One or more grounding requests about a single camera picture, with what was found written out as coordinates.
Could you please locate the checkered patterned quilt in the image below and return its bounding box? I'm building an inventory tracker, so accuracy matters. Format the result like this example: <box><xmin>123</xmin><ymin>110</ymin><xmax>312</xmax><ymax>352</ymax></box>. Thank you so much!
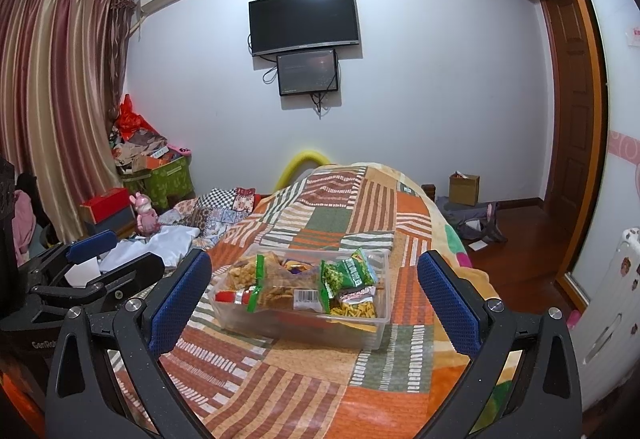
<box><xmin>160</xmin><ymin>186</ymin><xmax>261</xmax><ymax>241</ymax></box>

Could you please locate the red plastic bag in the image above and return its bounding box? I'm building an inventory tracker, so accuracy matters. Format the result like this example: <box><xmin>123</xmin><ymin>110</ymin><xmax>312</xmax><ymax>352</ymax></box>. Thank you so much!
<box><xmin>117</xmin><ymin>94</ymin><xmax>158</xmax><ymax>140</ymax></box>

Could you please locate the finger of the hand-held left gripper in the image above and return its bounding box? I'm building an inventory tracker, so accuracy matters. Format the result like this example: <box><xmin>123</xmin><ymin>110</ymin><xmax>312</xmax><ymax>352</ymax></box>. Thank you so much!
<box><xmin>29</xmin><ymin>253</ymin><xmax>166</xmax><ymax>316</ymax></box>
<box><xmin>30</xmin><ymin>230</ymin><xmax>119</xmax><ymax>290</ymax></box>

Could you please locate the cardboard box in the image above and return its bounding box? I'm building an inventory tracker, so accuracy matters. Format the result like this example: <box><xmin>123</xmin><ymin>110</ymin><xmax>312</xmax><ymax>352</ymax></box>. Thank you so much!
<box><xmin>448</xmin><ymin>173</ymin><xmax>481</xmax><ymax>206</ymax></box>

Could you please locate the yellow foam tube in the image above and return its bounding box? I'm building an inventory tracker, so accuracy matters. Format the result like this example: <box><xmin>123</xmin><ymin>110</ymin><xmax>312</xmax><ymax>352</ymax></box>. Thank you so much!
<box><xmin>274</xmin><ymin>150</ymin><xmax>333</xmax><ymax>192</ymax></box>

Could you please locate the white cloth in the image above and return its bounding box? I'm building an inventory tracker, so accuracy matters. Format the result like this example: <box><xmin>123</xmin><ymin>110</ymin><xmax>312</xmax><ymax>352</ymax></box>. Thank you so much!
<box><xmin>65</xmin><ymin>224</ymin><xmax>202</xmax><ymax>290</ymax></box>

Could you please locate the pink garment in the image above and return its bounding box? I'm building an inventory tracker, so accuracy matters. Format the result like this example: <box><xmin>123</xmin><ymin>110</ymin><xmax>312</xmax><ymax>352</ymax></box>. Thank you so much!
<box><xmin>14</xmin><ymin>192</ymin><xmax>37</xmax><ymax>266</ymax></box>

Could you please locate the black monitor cable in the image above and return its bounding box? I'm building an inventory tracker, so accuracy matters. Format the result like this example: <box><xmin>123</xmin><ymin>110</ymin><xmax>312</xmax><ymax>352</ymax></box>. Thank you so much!
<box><xmin>309</xmin><ymin>92</ymin><xmax>332</xmax><ymax>118</ymax></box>

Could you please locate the pink toy figure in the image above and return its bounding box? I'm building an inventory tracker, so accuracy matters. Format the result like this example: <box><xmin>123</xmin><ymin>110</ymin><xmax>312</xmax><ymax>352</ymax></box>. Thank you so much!
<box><xmin>129</xmin><ymin>192</ymin><xmax>161</xmax><ymax>236</ymax></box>

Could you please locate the striped brown curtain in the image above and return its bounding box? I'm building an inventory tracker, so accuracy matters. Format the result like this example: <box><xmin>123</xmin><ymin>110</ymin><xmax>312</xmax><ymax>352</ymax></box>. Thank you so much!
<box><xmin>0</xmin><ymin>0</ymin><xmax>137</xmax><ymax>251</ymax></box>

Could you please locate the black wall television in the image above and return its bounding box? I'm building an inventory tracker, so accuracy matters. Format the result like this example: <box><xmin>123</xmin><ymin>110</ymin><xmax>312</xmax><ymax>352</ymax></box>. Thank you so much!
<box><xmin>248</xmin><ymin>0</ymin><xmax>362</xmax><ymax>57</ymax></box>

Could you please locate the red capped sausage stick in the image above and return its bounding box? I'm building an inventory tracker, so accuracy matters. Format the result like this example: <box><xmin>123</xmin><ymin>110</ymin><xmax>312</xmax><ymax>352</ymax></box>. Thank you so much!
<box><xmin>215</xmin><ymin>288</ymin><xmax>262</xmax><ymax>308</ymax></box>

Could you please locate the green storage box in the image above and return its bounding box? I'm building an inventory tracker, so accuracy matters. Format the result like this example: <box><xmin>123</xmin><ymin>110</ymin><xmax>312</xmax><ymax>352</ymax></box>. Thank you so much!
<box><xmin>120</xmin><ymin>154</ymin><xmax>196</xmax><ymax>215</ymax></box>

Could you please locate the striped patchwork blanket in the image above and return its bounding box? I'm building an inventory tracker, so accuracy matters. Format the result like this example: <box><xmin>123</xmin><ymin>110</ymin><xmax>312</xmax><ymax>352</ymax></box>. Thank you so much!
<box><xmin>107</xmin><ymin>162</ymin><xmax>501</xmax><ymax>439</ymax></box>

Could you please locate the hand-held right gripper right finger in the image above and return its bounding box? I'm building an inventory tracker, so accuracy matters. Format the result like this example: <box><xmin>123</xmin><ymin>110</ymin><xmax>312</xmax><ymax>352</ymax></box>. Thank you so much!
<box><xmin>415</xmin><ymin>250</ymin><xmax>583</xmax><ymax>439</ymax></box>

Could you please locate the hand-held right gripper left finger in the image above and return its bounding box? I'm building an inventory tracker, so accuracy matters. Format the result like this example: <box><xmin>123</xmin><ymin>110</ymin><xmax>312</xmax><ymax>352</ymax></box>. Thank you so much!
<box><xmin>45</xmin><ymin>249</ymin><xmax>236</xmax><ymax>439</ymax></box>

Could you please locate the red box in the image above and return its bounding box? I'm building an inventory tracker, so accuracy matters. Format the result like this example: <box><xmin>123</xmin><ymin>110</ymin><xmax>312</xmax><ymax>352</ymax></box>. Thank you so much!
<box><xmin>80</xmin><ymin>188</ymin><xmax>132</xmax><ymax>223</ymax></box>

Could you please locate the small black wall monitor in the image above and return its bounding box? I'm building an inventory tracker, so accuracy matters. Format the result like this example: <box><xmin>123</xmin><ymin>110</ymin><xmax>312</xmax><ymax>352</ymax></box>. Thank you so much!
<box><xmin>276</xmin><ymin>48</ymin><xmax>341</xmax><ymax>97</ymax></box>

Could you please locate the grey purple bag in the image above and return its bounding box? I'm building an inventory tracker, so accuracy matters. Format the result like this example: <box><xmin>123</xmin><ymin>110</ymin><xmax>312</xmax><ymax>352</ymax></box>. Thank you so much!
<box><xmin>442</xmin><ymin>202</ymin><xmax>508</xmax><ymax>243</ymax></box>

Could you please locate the clear plastic container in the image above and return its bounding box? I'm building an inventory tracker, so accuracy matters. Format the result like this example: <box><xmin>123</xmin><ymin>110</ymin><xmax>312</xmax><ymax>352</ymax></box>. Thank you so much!
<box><xmin>209</xmin><ymin>246</ymin><xmax>392</xmax><ymax>352</ymax></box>

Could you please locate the brown wooden door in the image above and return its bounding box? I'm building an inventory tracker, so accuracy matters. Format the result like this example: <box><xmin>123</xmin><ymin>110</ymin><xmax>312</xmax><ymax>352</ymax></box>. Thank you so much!
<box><xmin>537</xmin><ymin>0</ymin><xmax>608</xmax><ymax>287</ymax></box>

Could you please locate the yellow stick snack packet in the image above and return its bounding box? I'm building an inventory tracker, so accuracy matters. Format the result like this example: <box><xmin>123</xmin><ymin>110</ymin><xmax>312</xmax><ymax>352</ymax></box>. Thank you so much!
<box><xmin>327</xmin><ymin>289</ymin><xmax>379</xmax><ymax>321</ymax></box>

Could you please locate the green pea snack packet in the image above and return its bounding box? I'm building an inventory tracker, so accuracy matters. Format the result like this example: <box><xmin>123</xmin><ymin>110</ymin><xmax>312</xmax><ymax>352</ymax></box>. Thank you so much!
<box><xmin>319</xmin><ymin>249</ymin><xmax>377</xmax><ymax>307</ymax></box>

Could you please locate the clear bag of fried crisps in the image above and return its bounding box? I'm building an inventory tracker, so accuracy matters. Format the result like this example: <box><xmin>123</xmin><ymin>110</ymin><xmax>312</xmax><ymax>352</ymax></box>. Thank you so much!
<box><xmin>227</xmin><ymin>251</ymin><xmax>326</xmax><ymax>316</ymax></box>

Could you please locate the pile of papers and clutter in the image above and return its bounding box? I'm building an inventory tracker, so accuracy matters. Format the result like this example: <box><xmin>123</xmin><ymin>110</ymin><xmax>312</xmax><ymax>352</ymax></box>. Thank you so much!
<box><xmin>110</xmin><ymin>129</ymin><xmax>193</xmax><ymax>176</ymax></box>

